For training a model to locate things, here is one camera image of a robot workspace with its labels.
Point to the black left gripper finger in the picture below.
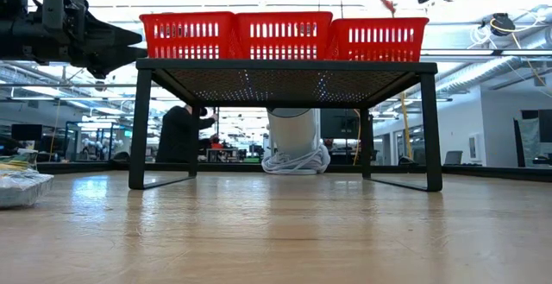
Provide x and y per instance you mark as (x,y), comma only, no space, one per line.
(112,35)
(121,54)

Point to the yellow green crayon pack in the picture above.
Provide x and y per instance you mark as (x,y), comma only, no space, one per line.
(17,159)

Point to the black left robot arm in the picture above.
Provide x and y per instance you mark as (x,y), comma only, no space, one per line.
(13,33)

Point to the grey office chair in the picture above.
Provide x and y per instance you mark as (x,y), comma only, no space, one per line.
(453,158)

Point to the red plastic slotted basket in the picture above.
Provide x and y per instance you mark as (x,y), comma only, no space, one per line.
(185,16)
(284,16)
(379,23)

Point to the person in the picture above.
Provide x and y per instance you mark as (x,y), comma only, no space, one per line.
(181,137)

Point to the black monitor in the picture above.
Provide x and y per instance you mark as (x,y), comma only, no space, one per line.
(547,124)
(26,132)
(340,124)

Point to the black perforated metal riser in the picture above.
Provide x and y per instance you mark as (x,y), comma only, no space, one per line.
(284,66)

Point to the grey fabric cover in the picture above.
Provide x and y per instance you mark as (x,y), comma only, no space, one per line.
(529,137)

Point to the white round spot lamp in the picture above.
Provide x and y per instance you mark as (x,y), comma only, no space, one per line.
(295,133)

